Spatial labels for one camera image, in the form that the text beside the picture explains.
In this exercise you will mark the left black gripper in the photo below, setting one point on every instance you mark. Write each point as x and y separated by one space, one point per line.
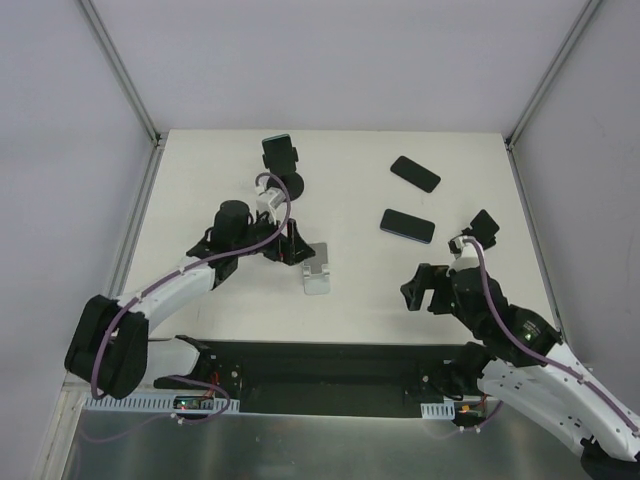
281 245

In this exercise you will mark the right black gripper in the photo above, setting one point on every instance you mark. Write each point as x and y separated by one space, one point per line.
438 289

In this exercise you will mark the silver folding phone stand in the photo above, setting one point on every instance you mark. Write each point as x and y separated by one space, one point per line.
316 271

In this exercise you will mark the black phone blue edge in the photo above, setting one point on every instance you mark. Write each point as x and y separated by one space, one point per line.
407 226

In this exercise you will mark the black round-base phone stand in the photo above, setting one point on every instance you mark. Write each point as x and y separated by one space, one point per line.
294 184

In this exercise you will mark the black folding phone stand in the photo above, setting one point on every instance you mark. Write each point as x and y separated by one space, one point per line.
484 229

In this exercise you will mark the black phone teal edge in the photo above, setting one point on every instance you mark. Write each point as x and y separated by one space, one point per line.
279 154

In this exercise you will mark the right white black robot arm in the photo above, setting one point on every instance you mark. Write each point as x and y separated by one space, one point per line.
517 357

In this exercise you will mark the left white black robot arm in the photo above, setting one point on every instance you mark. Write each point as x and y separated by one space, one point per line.
109 348

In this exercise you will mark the black phone far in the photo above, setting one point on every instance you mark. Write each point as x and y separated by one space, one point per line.
415 174

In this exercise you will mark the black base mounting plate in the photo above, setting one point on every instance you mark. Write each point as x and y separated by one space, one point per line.
357 380

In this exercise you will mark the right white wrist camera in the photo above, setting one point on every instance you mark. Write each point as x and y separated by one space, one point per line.
465 250

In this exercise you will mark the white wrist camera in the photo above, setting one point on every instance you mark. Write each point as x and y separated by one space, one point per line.
268 200
465 250

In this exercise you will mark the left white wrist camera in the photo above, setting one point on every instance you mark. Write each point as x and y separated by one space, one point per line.
268 200

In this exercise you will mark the right white cable duct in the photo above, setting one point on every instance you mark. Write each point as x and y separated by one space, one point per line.
449 409

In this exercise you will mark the white cable duct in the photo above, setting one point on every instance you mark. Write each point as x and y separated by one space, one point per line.
449 409
164 403

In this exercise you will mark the right aluminium frame post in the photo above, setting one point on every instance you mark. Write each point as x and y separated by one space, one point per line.
576 32

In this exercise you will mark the aluminium frame post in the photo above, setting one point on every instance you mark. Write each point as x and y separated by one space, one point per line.
576 32
118 68

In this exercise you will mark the left white cable duct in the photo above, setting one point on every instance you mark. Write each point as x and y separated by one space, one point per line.
164 403

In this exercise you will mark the left aluminium frame post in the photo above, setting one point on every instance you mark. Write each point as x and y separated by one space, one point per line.
118 68

